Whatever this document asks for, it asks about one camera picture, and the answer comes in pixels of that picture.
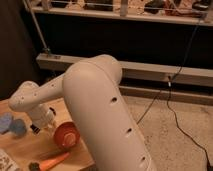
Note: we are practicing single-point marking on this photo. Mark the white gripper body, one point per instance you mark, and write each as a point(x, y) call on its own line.
point(41, 116)

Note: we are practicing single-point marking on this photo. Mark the red ceramic bowl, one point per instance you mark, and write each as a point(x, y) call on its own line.
point(66, 135)

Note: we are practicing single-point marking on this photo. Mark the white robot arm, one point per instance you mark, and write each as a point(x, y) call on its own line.
point(90, 90)

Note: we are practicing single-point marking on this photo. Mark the blue cloth piece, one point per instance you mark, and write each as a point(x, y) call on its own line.
point(9, 124)

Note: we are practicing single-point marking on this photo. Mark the orange toy carrot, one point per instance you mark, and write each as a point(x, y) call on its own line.
point(47, 164)

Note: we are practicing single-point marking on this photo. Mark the patterned card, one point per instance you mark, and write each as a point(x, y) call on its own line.
point(7, 163)

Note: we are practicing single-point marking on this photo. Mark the metal diagonal rod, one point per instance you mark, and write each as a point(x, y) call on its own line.
point(45, 47)

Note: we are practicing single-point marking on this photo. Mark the long wooden shelf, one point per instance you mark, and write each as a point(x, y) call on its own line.
point(164, 11)

